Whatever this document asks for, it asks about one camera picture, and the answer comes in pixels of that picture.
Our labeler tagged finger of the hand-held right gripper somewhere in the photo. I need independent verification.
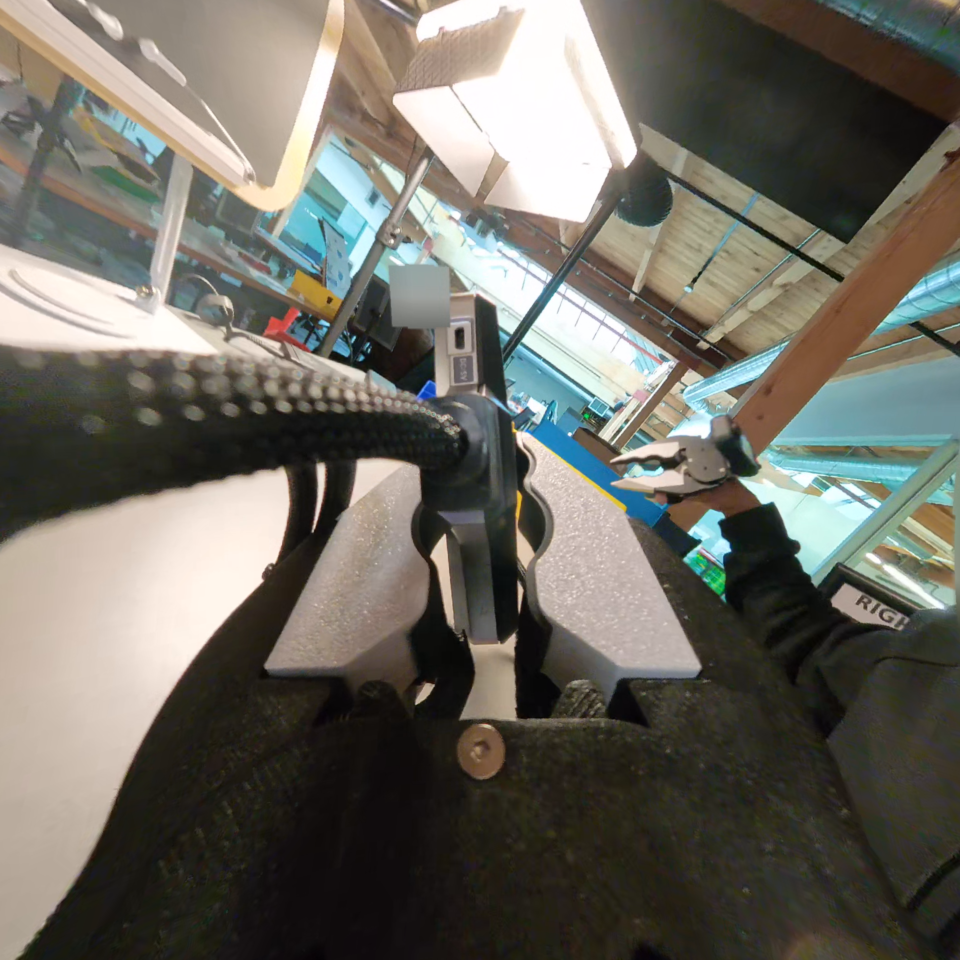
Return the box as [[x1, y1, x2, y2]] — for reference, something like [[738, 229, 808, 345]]
[[607, 437, 711, 477], [609, 472, 708, 505]]

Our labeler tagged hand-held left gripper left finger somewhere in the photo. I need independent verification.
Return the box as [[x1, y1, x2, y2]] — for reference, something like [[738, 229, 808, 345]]
[[262, 463, 453, 682]]

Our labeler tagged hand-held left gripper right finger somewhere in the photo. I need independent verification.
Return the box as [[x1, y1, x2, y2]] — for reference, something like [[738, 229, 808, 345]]
[[517, 433, 705, 682]]

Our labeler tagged black hdmi switch box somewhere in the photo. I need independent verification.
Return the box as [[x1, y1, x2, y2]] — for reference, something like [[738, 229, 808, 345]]
[[418, 292, 528, 648]]

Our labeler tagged black braided switch cable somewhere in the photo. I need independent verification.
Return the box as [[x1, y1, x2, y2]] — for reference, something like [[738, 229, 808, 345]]
[[0, 346, 474, 579]]

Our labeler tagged person's right forearm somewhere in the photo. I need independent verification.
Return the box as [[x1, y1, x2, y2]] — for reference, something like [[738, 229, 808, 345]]
[[717, 501, 890, 740]]

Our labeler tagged person's right hand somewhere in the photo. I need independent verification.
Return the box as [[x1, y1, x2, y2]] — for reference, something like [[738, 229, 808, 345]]
[[703, 478, 764, 520]]

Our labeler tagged black white-labelled case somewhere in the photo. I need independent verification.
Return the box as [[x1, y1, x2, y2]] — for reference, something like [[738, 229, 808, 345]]
[[816, 562, 940, 630]]

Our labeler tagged black slanted pole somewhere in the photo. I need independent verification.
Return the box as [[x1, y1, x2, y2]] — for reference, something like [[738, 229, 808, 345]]
[[501, 180, 624, 361]]

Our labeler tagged black monitor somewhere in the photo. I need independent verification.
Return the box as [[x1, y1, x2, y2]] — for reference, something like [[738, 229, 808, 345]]
[[352, 288, 399, 350]]

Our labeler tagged yellow box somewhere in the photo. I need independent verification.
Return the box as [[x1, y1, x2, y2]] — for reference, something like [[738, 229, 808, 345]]
[[288, 270, 346, 312]]

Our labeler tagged person's black jacket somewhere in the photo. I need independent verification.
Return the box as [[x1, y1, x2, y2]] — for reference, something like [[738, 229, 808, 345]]
[[817, 607, 960, 935]]

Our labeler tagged black overhead panel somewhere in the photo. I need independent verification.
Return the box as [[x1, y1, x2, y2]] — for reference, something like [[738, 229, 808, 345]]
[[585, 0, 955, 245]]

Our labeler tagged grey metal pole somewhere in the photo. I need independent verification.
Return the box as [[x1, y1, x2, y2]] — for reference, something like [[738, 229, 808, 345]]
[[318, 146, 436, 357]]

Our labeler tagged white softbox light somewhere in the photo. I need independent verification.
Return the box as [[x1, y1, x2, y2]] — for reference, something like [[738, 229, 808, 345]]
[[392, 0, 640, 224]]

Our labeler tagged round metal air duct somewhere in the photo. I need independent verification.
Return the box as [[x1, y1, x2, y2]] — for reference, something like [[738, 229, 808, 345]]
[[682, 266, 960, 410]]

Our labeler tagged black power cord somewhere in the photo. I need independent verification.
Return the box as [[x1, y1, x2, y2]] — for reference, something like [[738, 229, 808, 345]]
[[176, 273, 237, 342]]

